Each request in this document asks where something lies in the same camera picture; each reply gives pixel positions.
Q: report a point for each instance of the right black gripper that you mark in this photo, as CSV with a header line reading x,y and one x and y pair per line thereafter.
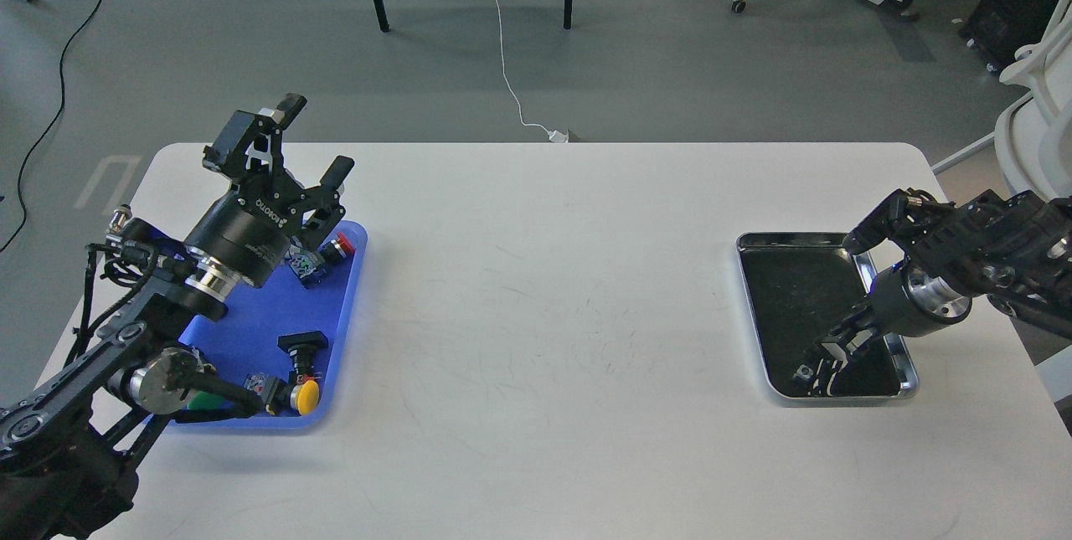
x,y
849,361

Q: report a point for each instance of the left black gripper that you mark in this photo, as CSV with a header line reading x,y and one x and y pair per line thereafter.
x,y
248,229

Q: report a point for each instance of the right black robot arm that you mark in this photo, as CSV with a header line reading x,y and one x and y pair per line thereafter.
x,y
1014,251

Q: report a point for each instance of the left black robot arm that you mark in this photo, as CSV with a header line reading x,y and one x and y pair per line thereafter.
x,y
72,448

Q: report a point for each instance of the metal tray with black mat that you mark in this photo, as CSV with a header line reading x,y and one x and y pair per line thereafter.
x,y
798,285

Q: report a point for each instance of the blue plastic tray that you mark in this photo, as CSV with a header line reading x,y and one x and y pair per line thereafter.
x,y
246,339

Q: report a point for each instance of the white office chair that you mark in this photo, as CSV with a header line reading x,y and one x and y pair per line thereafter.
x,y
1031,137

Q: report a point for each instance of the black equipment case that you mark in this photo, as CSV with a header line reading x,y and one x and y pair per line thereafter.
x,y
997,28

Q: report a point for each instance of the red push button switch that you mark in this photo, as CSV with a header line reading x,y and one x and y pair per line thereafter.
x,y
312,266

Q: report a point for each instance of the black push button switch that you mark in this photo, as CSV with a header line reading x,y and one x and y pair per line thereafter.
x,y
302,348

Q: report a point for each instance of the yellow push button switch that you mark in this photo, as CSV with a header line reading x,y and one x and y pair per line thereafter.
x,y
278,395

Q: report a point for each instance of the green push button switch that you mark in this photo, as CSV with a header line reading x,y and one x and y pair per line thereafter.
x,y
205,402

